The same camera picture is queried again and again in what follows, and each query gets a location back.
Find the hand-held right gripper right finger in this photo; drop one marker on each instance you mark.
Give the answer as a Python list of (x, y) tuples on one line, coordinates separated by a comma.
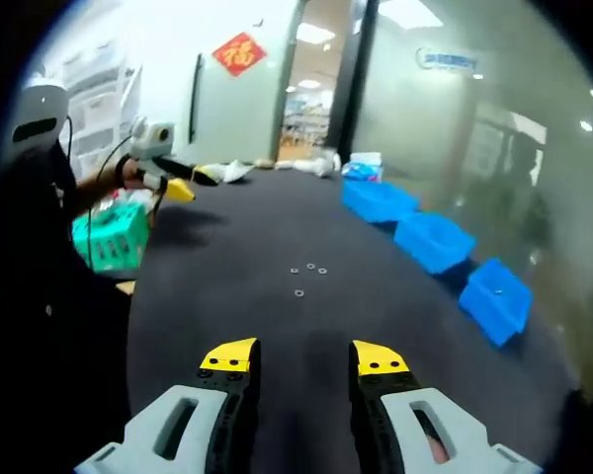
[(469, 439)]

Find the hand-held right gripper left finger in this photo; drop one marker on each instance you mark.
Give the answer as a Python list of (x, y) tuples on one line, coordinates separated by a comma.
[(205, 415)]

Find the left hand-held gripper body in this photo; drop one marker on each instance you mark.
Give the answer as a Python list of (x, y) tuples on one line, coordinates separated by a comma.
[(150, 143)]

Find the blue plastic bin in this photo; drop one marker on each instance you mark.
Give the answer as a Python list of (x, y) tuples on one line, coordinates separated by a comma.
[(435, 242), (378, 200), (496, 306)]

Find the person's left hand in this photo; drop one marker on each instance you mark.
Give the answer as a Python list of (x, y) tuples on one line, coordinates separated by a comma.
[(133, 177)]

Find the white storage drawers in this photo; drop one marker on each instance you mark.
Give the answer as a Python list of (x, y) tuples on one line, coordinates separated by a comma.
[(99, 103)]

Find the beige oval object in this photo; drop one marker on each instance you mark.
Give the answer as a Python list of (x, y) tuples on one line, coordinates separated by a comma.
[(265, 162)]

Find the green plastic basket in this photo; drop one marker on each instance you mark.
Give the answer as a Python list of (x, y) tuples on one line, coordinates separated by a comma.
[(109, 242)]

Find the small white pipe piece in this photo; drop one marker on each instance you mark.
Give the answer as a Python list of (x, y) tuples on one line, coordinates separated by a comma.
[(284, 165)]

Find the grey worn device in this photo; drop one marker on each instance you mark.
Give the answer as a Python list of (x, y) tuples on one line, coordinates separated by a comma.
[(39, 103)]

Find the red diamond paper decoration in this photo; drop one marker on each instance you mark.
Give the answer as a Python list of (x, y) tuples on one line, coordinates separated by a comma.
[(239, 54)]

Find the white curved plastic object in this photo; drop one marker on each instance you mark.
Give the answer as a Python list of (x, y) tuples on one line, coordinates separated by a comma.
[(321, 165)]

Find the blue tissue pack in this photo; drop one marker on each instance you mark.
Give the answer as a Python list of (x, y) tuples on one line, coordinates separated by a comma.
[(363, 168)]

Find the person in black shirt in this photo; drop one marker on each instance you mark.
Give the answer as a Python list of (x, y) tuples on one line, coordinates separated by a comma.
[(29, 296)]

